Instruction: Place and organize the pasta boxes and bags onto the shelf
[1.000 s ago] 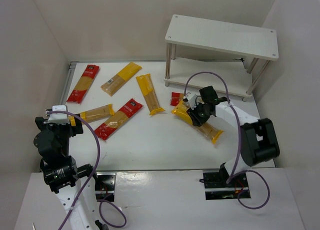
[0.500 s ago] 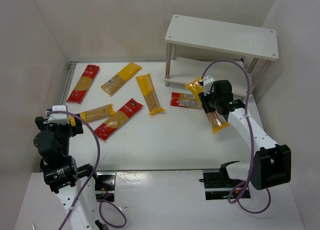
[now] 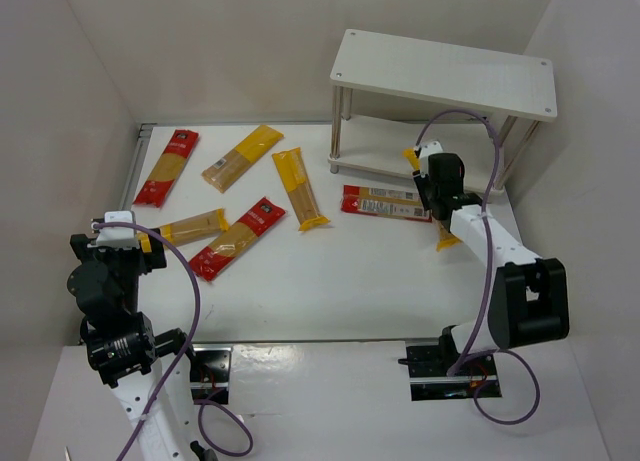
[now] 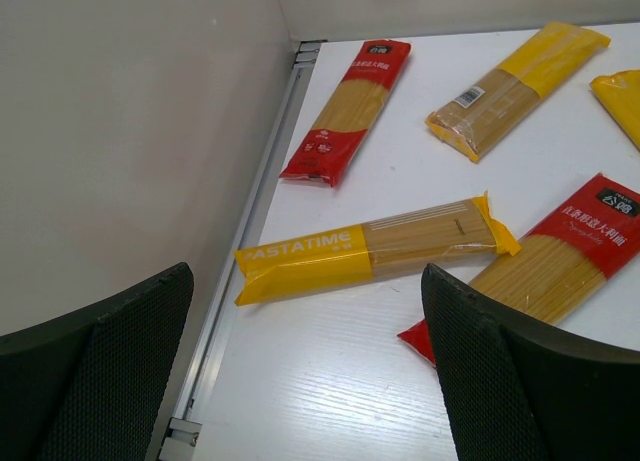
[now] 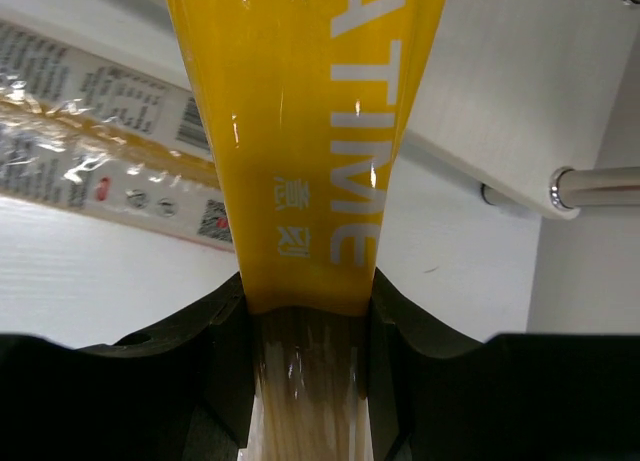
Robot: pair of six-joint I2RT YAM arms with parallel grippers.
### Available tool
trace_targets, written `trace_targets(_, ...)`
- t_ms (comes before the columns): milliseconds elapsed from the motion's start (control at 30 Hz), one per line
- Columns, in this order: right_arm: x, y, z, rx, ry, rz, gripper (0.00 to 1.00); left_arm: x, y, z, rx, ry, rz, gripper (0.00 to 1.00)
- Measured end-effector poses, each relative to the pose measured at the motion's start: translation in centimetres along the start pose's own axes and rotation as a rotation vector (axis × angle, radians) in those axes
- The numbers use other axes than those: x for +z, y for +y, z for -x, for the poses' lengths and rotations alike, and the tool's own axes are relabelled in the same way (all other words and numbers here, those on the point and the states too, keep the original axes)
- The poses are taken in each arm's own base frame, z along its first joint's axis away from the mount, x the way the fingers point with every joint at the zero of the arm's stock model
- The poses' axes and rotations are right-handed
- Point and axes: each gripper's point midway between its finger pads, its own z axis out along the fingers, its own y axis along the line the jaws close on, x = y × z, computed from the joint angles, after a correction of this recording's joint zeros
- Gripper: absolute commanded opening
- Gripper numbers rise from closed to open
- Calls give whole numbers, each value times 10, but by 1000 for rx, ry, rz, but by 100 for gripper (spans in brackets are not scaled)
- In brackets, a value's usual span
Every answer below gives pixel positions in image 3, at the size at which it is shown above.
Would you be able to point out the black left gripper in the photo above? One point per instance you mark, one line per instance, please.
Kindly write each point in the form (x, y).
(153, 248)

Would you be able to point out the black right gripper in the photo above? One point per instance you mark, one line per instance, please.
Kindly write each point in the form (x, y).
(426, 196)

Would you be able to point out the yellow Pastatime bag front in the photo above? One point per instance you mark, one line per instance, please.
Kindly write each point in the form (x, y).
(446, 239)

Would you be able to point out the yellow pastatime bag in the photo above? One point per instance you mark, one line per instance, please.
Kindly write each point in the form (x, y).
(195, 228)
(446, 239)

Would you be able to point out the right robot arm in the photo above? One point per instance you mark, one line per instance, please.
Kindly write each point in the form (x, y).
(525, 298)

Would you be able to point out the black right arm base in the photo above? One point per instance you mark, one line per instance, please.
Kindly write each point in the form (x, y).
(428, 380)

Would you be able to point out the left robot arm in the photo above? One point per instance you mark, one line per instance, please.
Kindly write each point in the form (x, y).
(147, 373)

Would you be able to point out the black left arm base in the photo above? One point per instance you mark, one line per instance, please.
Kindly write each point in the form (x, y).
(210, 372)

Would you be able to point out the red spaghetti bag near shelf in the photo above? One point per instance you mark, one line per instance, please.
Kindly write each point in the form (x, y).
(388, 203)

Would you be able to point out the white two-tier shelf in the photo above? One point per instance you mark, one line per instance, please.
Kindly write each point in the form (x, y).
(388, 92)

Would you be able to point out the red spaghetti bag far left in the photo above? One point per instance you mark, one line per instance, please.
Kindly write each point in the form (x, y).
(167, 169)

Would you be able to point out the red spaghetti bag centre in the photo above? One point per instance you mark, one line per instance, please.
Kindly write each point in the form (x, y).
(241, 235)

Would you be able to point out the yellow Pastatime bag left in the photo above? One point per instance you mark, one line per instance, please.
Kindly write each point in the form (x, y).
(195, 228)

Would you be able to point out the yellow spaghetti bag centre upright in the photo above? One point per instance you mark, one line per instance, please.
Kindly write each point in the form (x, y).
(293, 174)

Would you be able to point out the yellow spaghetti bag with barcode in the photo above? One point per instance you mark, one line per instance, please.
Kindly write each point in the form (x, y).
(229, 168)

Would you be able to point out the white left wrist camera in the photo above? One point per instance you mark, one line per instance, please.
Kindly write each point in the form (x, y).
(119, 238)

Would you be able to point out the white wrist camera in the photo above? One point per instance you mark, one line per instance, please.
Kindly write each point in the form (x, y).
(119, 238)
(429, 148)

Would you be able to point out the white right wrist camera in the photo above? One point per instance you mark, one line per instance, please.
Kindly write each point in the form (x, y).
(429, 148)

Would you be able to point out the aluminium table edge rail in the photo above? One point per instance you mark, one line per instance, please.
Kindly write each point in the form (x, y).
(135, 166)

